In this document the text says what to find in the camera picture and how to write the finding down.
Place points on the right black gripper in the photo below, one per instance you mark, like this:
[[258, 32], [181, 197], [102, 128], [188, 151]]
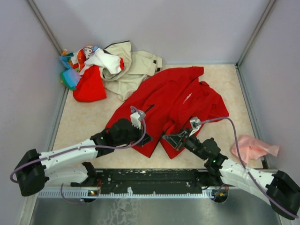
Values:
[[175, 139]]

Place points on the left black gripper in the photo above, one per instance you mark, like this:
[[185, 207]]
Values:
[[140, 133]]

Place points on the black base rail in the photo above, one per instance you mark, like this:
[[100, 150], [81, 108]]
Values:
[[149, 181]]

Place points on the aluminium frame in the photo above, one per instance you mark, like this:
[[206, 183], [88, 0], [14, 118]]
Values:
[[208, 33]]

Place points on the pink cloth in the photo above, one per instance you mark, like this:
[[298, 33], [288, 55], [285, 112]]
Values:
[[251, 148]]

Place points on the white printed shirt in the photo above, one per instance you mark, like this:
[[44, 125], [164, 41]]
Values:
[[95, 56]]

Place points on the red cloth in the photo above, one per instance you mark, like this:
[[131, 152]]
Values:
[[90, 87]]

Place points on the beige jacket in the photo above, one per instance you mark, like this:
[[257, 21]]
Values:
[[138, 66]]

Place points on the red zip jacket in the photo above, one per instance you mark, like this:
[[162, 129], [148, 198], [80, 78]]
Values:
[[170, 99]]

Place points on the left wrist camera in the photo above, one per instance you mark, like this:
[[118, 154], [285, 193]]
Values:
[[137, 117]]

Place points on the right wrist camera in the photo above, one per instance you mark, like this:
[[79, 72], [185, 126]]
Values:
[[195, 125]]

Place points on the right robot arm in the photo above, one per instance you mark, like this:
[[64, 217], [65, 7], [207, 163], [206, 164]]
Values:
[[277, 189]]

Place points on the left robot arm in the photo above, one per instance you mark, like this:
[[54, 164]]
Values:
[[71, 166]]

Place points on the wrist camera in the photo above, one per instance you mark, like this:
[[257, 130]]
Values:
[[137, 117], [195, 125]]

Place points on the colourful striped cloth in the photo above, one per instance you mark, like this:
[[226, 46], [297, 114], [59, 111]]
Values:
[[69, 77]]

